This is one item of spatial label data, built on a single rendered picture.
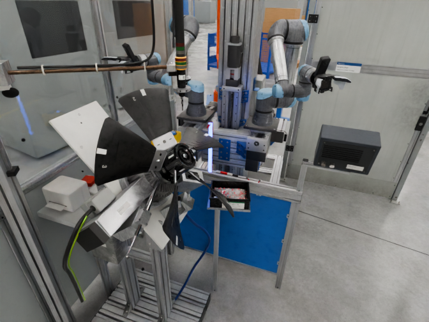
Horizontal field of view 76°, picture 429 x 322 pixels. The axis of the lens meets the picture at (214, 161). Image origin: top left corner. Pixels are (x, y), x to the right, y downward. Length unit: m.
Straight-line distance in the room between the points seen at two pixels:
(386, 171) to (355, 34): 1.37
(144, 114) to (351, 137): 0.94
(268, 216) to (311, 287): 0.73
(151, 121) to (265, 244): 1.15
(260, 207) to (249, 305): 0.71
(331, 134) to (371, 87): 1.52
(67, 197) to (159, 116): 0.59
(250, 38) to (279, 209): 1.13
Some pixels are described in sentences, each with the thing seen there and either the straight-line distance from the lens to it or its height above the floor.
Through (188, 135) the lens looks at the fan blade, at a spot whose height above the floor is 1.18.
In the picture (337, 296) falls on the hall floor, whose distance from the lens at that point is 2.31.
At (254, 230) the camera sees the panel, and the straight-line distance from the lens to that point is 1.87.
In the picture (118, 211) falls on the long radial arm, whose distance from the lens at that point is 1.04.
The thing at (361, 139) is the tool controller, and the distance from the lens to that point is 1.43.
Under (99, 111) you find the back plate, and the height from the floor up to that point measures 1.32.
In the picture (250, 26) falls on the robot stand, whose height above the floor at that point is 1.63.
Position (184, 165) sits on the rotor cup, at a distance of 1.09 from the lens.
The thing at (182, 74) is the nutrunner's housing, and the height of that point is 1.53.
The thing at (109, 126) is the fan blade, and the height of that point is 1.41.
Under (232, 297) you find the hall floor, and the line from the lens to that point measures 2.12.
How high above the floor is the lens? 1.78
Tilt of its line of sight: 31 degrees down
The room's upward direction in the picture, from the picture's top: 1 degrees clockwise
